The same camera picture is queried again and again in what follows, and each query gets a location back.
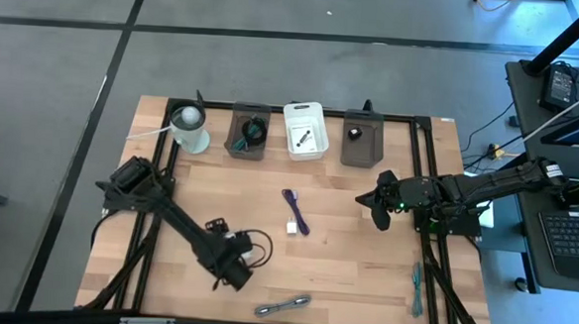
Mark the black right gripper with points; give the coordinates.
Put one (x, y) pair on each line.
(407, 195)

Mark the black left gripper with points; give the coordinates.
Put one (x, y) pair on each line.
(234, 275)

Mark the white USB wall charger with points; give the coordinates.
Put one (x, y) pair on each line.
(291, 228)

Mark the white card with parts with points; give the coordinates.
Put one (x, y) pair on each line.
(296, 130)

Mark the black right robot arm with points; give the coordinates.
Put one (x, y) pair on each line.
(492, 185)

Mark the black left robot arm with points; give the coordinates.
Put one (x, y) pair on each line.
(177, 218)

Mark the dark grey plastic bin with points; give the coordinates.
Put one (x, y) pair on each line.
(262, 150)
(369, 151)

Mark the white plastic bin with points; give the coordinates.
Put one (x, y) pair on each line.
(321, 116)

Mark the yellow power plug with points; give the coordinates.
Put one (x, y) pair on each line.
(494, 152)

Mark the black desk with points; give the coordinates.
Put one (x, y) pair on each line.
(525, 120)
(531, 244)

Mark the black caster wheel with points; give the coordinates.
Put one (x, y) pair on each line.
(521, 284)

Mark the black laptop keyboard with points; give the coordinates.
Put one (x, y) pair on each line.
(573, 236)

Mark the white rod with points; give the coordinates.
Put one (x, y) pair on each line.
(565, 112)

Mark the black power adapter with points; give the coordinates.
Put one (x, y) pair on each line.
(559, 89)

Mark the black diagonal pole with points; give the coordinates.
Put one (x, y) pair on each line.
(569, 35)

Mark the black aluminium table frame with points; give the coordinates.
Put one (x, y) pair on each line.
(431, 268)

